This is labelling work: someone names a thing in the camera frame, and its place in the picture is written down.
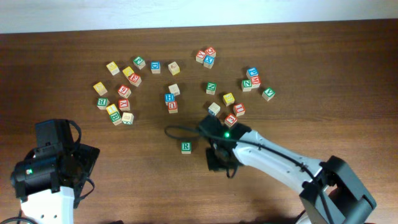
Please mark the green block V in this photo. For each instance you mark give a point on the green block V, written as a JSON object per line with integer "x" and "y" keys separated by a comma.
{"x": 268, "y": 94}

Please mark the green block N centre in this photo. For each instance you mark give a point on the green block N centre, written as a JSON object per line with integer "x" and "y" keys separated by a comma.
{"x": 210, "y": 88}

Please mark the red block Y left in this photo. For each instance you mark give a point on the red block Y left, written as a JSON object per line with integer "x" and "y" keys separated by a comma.
{"x": 124, "y": 105}

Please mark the green block B left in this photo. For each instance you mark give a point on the green block B left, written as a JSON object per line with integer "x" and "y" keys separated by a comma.
{"x": 102, "y": 103}

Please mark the yellow block E centre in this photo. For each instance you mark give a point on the yellow block E centre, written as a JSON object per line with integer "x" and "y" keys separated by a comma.
{"x": 228, "y": 99}

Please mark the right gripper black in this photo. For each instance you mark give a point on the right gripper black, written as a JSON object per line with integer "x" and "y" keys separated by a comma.
{"x": 213, "y": 162}

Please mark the wooden block yellow side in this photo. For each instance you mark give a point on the wooden block yellow side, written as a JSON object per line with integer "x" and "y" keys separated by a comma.
{"x": 174, "y": 68}

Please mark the yellow block edge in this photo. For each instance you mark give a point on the yellow block edge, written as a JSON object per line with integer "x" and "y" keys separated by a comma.
{"x": 100, "y": 88}

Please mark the green block b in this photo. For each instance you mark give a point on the green block b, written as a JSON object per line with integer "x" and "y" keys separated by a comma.
{"x": 102, "y": 103}
{"x": 116, "y": 118}

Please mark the green block N right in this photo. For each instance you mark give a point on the green block N right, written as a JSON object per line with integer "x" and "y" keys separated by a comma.
{"x": 246, "y": 85}

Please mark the red block 3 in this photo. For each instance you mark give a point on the red block 3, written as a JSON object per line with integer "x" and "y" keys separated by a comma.
{"x": 230, "y": 120}

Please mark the blue block H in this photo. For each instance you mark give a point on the blue block H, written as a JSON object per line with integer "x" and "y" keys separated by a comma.
{"x": 169, "y": 97}

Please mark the red block y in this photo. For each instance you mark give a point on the red block y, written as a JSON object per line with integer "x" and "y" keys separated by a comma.
{"x": 200, "y": 56}
{"x": 124, "y": 105}

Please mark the green block n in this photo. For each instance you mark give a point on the green block n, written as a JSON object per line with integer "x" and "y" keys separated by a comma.
{"x": 210, "y": 88}
{"x": 246, "y": 85}

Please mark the red block Y top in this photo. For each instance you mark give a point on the red block Y top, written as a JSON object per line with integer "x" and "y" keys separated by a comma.
{"x": 200, "y": 56}

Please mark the green block R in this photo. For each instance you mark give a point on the green block R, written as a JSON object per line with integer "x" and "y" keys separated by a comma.
{"x": 186, "y": 148}

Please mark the wooden block blue side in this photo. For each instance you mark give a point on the wooden block blue side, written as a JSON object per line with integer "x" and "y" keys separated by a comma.
{"x": 214, "y": 109}

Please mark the green block B lower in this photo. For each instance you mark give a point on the green block B lower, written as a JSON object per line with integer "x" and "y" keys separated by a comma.
{"x": 116, "y": 118}

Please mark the red block I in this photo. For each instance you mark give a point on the red block I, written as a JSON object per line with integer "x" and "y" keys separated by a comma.
{"x": 239, "y": 109}

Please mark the blue block P right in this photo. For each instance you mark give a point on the blue block P right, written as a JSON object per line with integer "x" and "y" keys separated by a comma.
{"x": 252, "y": 72}

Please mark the red block M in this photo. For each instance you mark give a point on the red block M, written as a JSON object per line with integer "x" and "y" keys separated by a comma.
{"x": 255, "y": 81}

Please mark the yellow block beside E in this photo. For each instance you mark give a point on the yellow block beside E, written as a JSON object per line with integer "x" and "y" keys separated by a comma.
{"x": 128, "y": 71}

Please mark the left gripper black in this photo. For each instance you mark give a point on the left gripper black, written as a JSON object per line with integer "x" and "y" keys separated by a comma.
{"x": 87, "y": 160}

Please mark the blue block X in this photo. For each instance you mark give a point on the blue block X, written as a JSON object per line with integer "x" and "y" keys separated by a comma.
{"x": 208, "y": 61}

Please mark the blue block D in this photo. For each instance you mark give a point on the blue block D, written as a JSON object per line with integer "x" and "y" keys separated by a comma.
{"x": 155, "y": 67}

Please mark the yellow block far left top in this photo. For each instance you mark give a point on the yellow block far left top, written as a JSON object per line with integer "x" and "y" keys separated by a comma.
{"x": 113, "y": 68}

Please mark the yellow block lower left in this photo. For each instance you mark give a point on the yellow block lower left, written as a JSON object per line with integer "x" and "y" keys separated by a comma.
{"x": 111, "y": 109}

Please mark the red block E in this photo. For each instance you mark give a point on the red block E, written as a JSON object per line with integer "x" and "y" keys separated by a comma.
{"x": 135, "y": 79}

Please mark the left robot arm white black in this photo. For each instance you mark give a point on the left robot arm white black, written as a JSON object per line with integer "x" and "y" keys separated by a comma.
{"x": 49, "y": 181}

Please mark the red block 6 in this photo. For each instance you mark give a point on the red block 6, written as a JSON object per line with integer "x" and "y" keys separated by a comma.
{"x": 124, "y": 91}

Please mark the plain wooden block centre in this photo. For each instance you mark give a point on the plain wooden block centre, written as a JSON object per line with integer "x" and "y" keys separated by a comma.
{"x": 174, "y": 89}

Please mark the red block Q top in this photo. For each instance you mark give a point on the red block Q top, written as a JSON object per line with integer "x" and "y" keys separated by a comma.
{"x": 211, "y": 52}

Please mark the green block P top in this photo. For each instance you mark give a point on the green block P top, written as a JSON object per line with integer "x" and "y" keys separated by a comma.
{"x": 139, "y": 62}

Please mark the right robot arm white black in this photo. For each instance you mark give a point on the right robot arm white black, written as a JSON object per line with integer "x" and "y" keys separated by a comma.
{"x": 330, "y": 191}

